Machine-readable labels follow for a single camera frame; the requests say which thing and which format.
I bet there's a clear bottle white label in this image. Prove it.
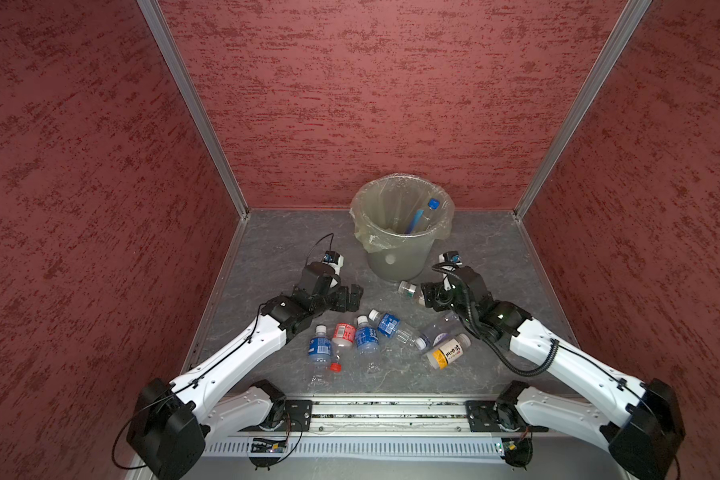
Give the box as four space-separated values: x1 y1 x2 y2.
397 281 426 306

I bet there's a right aluminium corner post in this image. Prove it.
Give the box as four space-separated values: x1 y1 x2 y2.
514 0 652 222

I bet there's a left aluminium corner post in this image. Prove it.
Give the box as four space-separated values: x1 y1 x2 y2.
137 0 250 221

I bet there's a red label bottle red cap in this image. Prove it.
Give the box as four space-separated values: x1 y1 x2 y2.
330 312 356 373

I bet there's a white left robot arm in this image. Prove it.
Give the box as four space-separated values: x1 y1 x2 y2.
119 250 363 479

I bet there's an aluminium corner post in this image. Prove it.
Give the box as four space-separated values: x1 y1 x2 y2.
514 0 652 222
137 0 250 221

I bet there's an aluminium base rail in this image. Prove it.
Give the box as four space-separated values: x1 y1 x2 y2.
215 395 589 436

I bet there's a clear purple tinted bottle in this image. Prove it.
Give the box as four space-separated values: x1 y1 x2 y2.
414 312 461 352

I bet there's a clear bin liner bag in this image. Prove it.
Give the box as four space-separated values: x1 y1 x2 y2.
350 173 455 253

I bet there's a blue label bottle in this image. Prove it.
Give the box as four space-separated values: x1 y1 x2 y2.
368 309 427 351
354 315 381 374
308 324 334 387

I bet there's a grey mesh waste bin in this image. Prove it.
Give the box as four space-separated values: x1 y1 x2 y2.
355 175 452 284

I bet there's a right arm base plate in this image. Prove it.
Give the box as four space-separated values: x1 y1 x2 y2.
465 400 549 434

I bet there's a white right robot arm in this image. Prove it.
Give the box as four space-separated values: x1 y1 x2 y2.
421 261 685 479

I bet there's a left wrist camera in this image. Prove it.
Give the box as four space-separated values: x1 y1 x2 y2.
322 250 344 275

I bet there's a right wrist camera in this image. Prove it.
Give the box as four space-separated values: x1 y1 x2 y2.
439 250 463 268

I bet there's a perforated cable duct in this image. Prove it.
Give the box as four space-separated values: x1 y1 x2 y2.
203 436 505 463

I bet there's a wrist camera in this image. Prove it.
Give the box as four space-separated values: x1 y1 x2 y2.
439 250 463 268
322 250 344 275

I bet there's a yellow white label bottle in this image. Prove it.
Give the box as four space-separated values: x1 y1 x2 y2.
425 333 471 370

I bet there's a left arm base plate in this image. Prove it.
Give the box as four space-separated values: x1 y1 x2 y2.
253 399 314 433

